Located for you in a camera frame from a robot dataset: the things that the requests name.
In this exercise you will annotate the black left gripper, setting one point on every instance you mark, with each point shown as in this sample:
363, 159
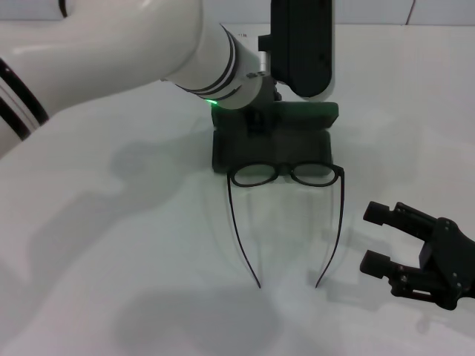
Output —
268, 94

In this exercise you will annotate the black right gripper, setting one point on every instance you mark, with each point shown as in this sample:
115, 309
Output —
456, 259

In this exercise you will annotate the green glasses case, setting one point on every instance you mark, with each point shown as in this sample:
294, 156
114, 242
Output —
304, 141

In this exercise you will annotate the black glasses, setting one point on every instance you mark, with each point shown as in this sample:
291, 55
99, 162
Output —
285, 168

